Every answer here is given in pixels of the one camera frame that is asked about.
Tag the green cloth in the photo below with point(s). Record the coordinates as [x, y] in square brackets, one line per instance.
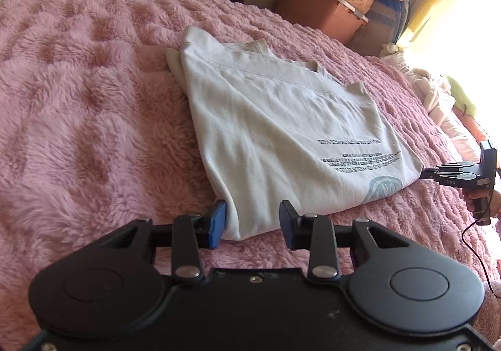
[464, 98]

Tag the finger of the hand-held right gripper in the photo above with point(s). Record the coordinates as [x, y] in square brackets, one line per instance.
[450, 175]
[458, 166]

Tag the brown plastic storage box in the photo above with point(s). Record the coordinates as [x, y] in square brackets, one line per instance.
[313, 10]

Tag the person's right hand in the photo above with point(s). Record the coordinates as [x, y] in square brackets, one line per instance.
[468, 200]

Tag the white printed sweatshirt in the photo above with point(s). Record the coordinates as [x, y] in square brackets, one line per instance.
[274, 132]

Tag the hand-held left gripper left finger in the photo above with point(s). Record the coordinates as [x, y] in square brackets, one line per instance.
[217, 224]

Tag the blue storage bag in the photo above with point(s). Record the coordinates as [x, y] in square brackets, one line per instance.
[385, 18]

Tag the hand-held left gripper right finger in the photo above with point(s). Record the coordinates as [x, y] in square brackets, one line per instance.
[289, 224]

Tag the pink fluffy blanket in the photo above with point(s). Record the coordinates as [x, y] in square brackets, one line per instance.
[98, 100]

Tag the pile of white cloth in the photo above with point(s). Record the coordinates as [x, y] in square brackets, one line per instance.
[430, 89]

